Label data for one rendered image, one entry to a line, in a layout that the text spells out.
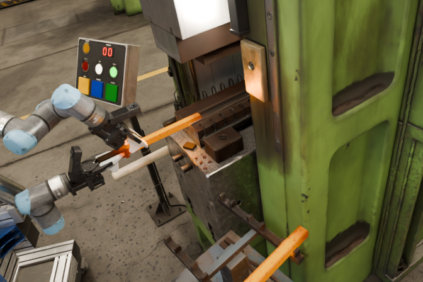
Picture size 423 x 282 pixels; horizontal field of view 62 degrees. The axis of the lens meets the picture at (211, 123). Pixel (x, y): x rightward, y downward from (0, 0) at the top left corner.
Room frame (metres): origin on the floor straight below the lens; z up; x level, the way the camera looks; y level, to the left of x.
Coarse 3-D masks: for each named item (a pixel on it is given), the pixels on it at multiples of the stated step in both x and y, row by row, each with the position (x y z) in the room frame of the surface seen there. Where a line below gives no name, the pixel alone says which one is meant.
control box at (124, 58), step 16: (80, 48) 1.66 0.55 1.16; (96, 48) 1.59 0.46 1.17; (112, 48) 1.52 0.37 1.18; (128, 48) 1.48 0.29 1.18; (80, 64) 1.63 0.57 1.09; (96, 64) 1.56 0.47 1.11; (112, 64) 1.50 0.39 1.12; (128, 64) 1.46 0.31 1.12; (96, 80) 1.53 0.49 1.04; (112, 80) 1.46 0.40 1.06; (128, 80) 1.44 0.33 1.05; (128, 96) 1.42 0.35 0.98
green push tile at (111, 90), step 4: (108, 84) 1.46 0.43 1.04; (112, 84) 1.45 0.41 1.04; (108, 88) 1.45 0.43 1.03; (112, 88) 1.44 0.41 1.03; (116, 88) 1.42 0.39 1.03; (108, 92) 1.44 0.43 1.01; (112, 92) 1.43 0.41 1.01; (116, 92) 1.41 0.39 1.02; (108, 96) 1.44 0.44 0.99; (112, 96) 1.42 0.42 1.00; (116, 96) 1.41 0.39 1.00; (108, 100) 1.43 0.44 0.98; (112, 100) 1.41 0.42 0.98; (116, 100) 1.40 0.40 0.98
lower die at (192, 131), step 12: (240, 84) 1.33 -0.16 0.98; (216, 96) 1.27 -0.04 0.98; (228, 96) 1.24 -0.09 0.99; (192, 108) 1.20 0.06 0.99; (204, 108) 1.19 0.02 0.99; (228, 108) 1.15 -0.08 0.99; (240, 108) 1.13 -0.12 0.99; (204, 120) 1.10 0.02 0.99; (216, 120) 1.08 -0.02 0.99; (228, 120) 1.09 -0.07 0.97; (192, 132) 1.08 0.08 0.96; (204, 144) 1.04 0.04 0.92
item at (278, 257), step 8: (296, 232) 0.57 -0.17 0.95; (304, 232) 0.57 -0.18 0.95; (288, 240) 0.55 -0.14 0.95; (296, 240) 0.55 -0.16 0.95; (280, 248) 0.53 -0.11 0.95; (288, 248) 0.53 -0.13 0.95; (272, 256) 0.52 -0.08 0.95; (280, 256) 0.51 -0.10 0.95; (288, 256) 0.52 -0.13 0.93; (264, 264) 0.50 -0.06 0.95; (272, 264) 0.49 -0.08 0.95; (280, 264) 0.50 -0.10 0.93; (256, 272) 0.48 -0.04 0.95; (264, 272) 0.48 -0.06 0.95; (272, 272) 0.48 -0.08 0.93; (248, 280) 0.47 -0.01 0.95; (256, 280) 0.46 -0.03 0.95; (264, 280) 0.47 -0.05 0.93
